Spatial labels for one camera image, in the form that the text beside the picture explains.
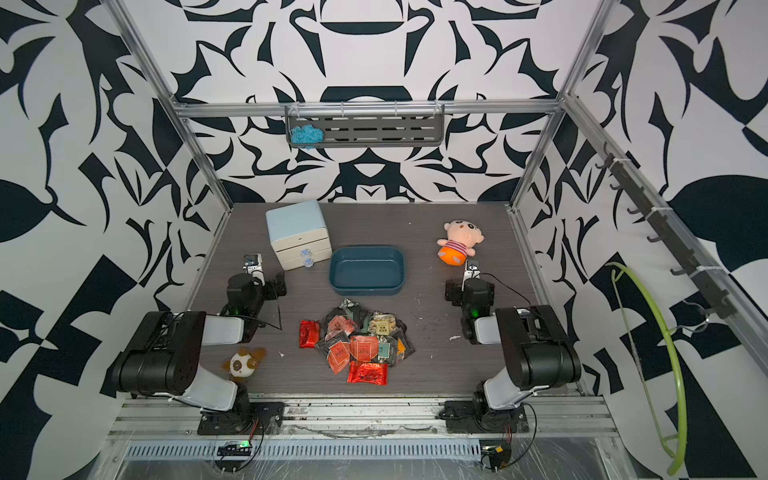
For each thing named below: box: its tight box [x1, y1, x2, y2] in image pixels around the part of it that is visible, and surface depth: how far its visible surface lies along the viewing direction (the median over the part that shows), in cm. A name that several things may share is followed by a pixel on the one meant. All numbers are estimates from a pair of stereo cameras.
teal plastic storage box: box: [329, 245, 406, 296], surface depth 101 cm
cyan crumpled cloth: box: [291, 124, 325, 150], surface depth 93 cm
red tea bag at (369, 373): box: [346, 361, 389, 386], surface depth 82 cm
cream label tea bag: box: [369, 312, 397, 336], surface depth 89 cm
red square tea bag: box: [350, 335, 379, 362], surface depth 85 cm
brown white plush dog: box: [222, 347, 266, 385], surface depth 82 cm
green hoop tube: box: [606, 262, 689, 476], surface depth 55 cm
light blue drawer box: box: [266, 200, 333, 271], surface depth 98 cm
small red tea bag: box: [299, 320, 321, 349], surface depth 88 cm
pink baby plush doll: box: [437, 219, 485, 266], surface depth 104 cm
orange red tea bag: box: [327, 340, 351, 375], surface depth 85 cm
